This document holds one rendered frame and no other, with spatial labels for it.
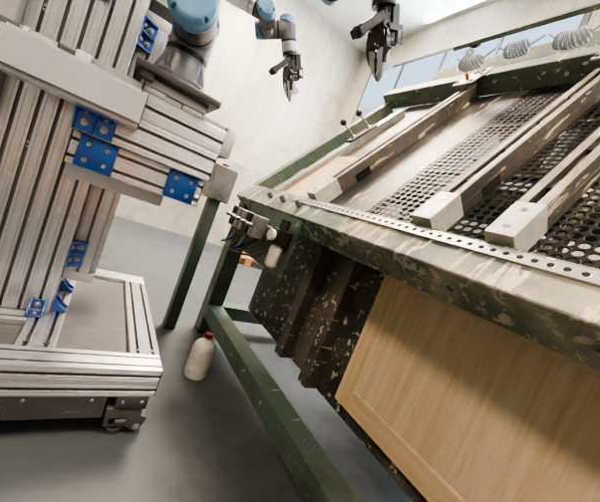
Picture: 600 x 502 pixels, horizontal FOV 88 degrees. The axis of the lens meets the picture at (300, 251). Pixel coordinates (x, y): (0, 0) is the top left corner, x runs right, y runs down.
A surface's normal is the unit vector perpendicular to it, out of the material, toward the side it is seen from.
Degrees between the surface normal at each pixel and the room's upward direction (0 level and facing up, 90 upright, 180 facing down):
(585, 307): 51
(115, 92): 90
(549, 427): 90
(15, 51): 90
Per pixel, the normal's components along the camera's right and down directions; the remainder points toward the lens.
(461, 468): -0.79, -0.25
